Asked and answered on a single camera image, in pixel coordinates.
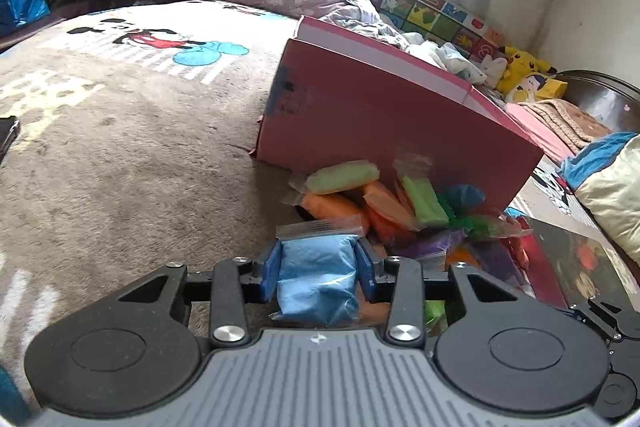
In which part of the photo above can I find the pink beige blanket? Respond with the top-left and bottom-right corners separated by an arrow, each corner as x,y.
505,99 -> 612,164

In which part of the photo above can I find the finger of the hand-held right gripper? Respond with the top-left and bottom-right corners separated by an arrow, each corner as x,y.
570,292 -> 638,343

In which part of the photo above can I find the pink cardboard box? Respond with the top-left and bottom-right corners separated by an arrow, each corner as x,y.
248,16 -> 545,214

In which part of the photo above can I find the white crumpled cloth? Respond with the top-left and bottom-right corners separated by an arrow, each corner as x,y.
404,32 -> 490,86

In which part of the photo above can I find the yellow plush toy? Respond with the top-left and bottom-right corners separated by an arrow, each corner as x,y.
504,74 -> 569,104
495,47 -> 559,92

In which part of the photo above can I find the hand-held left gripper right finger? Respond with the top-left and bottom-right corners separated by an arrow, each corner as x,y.
354,237 -> 532,349

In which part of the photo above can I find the black phone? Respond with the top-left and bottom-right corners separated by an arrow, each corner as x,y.
0,116 -> 21,166

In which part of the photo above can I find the dark wooden headboard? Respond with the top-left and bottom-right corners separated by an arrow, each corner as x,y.
555,69 -> 640,134

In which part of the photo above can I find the grey patterned sheet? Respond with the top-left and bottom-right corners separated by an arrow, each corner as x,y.
320,2 -> 417,50

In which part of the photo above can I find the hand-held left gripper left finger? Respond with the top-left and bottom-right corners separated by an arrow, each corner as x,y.
119,241 -> 284,349

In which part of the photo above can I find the brown cartoon printed blanket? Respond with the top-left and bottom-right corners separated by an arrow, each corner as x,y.
0,0 -> 581,413

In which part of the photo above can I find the pile of coloured clay packets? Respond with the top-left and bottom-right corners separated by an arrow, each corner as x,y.
284,154 -> 540,335

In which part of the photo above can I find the blue clay packet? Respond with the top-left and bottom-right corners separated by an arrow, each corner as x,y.
270,218 -> 372,329

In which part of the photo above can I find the colourful alphabet play mat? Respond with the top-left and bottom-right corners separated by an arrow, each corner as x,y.
332,0 -> 507,58

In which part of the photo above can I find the blue cloth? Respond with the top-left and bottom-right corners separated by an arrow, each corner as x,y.
556,132 -> 639,190

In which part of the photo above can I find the cream pillow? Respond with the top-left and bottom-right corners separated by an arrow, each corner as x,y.
575,137 -> 640,251

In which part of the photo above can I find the dark glossy board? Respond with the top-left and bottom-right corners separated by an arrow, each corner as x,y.
520,214 -> 637,311

